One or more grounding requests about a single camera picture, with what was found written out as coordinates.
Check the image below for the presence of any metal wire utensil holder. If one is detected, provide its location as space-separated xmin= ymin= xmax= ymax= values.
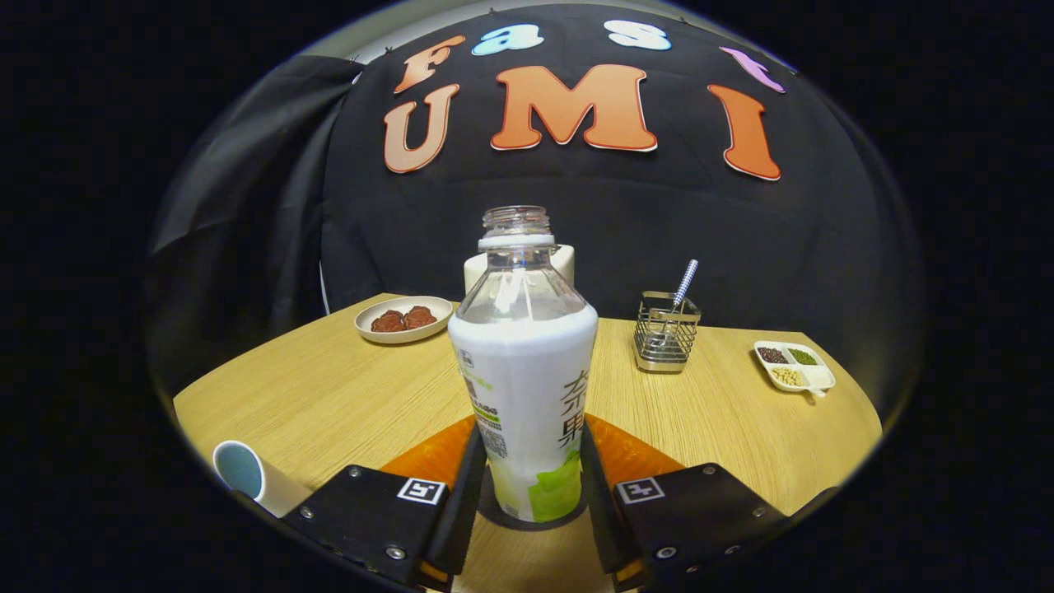
xmin=633 ymin=291 xmax=702 ymax=373

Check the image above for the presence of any wooden table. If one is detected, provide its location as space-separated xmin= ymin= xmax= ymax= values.
xmin=173 ymin=292 xmax=884 ymax=593

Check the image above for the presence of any small white plate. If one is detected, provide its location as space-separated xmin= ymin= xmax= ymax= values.
xmin=355 ymin=296 xmax=454 ymax=344

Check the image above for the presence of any white divided bean dish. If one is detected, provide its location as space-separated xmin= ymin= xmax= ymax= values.
xmin=753 ymin=340 xmax=837 ymax=398

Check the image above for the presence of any white toaster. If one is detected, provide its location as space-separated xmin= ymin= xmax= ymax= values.
xmin=464 ymin=244 xmax=576 ymax=297

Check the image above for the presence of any dark brown round coaster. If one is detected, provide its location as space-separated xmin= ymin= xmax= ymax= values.
xmin=476 ymin=465 xmax=590 ymax=533

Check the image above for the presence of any white green juice bottle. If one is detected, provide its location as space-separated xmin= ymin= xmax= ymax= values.
xmin=447 ymin=206 xmax=599 ymax=524

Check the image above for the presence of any striped straw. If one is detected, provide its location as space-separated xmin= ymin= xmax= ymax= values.
xmin=671 ymin=259 xmax=699 ymax=310

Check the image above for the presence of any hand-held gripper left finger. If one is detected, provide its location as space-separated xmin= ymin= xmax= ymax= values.
xmin=284 ymin=418 xmax=488 ymax=592

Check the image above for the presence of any white cup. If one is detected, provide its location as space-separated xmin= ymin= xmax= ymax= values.
xmin=212 ymin=440 xmax=314 ymax=518

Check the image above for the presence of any black backdrop cloth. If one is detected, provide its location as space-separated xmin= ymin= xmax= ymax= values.
xmin=144 ymin=4 xmax=923 ymax=421

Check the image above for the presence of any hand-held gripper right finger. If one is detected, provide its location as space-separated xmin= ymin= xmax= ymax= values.
xmin=581 ymin=417 xmax=793 ymax=590

